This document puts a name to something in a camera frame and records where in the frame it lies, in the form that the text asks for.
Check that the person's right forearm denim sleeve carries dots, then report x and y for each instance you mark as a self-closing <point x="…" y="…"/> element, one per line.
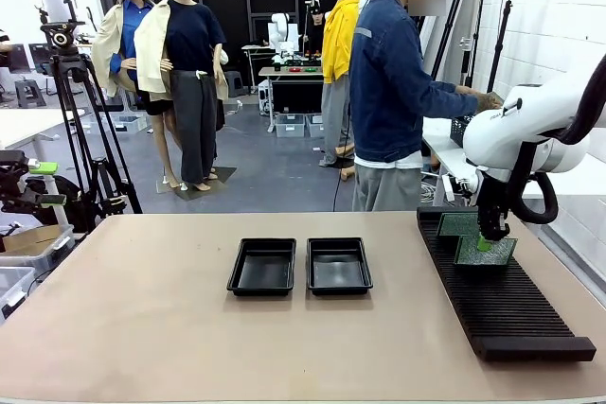
<point x="450" y="100"/>

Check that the clear lidded storage bin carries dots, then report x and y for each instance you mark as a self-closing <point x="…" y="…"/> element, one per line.
<point x="28" y="262"/>

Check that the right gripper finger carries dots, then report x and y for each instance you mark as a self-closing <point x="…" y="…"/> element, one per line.
<point x="503" y="230"/>
<point x="484" y="244"/>

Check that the grey step stool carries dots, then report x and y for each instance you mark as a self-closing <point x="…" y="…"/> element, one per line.
<point x="234" y="82"/>

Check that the black cabinet under table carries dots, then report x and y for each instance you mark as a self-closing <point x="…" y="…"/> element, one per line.
<point x="296" y="96"/>

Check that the dark mannequin base plate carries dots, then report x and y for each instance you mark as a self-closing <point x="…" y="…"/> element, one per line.
<point x="222" y="174"/>

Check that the clear bin with black latch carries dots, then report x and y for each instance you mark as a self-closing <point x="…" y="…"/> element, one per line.
<point x="14" y="288"/>

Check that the green circuit board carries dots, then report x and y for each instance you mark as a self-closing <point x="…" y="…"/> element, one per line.
<point x="457" y="225"/>
<point x="497" y="252"/>

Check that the mannequin in yellow hoodie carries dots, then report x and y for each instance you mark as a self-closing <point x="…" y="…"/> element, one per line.
<point x="338" y="35"/>

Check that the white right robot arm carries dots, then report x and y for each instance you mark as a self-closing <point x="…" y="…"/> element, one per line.
<point x="502" y="134"/>

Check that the person's right hand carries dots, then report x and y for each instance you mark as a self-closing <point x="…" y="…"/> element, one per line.
<point x="487" y="102"/>

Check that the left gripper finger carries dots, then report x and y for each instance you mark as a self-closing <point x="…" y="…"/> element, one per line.
<point x="43" y="168"/>
<point x="53" y="200"/>

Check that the person's left forearm denim sleeve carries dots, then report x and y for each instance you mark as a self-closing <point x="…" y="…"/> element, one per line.
<point x="442" y="83"/>

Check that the mannequin in blue shirt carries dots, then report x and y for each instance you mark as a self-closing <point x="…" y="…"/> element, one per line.
<point x="130" y="30"/>

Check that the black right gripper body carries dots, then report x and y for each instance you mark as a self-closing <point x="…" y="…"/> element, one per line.
<point x="490" y="200"/>

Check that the white side table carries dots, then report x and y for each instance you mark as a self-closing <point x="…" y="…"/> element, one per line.
<point x="440" y="139"/>

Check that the black step stool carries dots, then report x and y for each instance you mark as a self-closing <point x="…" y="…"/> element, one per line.
<point x="29" y="89"/>

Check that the white desk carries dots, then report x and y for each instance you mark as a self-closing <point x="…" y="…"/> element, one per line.
<point x="23" y="125"/>

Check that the person in denim jacket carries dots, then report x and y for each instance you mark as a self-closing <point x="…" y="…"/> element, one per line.
<point x="383" y="92"/>

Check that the person's left hand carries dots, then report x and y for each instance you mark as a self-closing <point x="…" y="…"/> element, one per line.
<point x="468" y="90"/>

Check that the black camera tripod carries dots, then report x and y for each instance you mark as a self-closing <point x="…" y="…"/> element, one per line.
<point x="60" y="39"/>

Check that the black ESD tray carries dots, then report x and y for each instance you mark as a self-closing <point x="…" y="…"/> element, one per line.
<point x="338" y="276"/>
<point x="262" y="276"/>

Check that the wooden top work table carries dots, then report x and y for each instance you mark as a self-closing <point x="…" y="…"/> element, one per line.
<point x="284" y="72"/>

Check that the brown cardboard box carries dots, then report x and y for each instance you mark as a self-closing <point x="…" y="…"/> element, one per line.
<point x="33" y="236"/>

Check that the grey plastic basket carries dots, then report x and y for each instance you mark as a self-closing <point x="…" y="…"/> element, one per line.
<point x="459" y="132"/>

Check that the black slotted board rack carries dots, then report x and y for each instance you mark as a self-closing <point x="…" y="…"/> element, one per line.
<point x="511" y="309"/>

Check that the black light stand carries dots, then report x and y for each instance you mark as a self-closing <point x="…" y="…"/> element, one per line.
<point x="501" y="40"/>

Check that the small white robot arm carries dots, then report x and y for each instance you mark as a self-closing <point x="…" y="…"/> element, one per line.
<point x="279" y="25"/>

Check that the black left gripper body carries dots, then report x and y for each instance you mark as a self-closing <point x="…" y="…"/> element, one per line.
<point x="12" y="186"/>

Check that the mannequin in navy tee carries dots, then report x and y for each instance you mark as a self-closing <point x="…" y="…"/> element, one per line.
<point x="189" y="35"/>

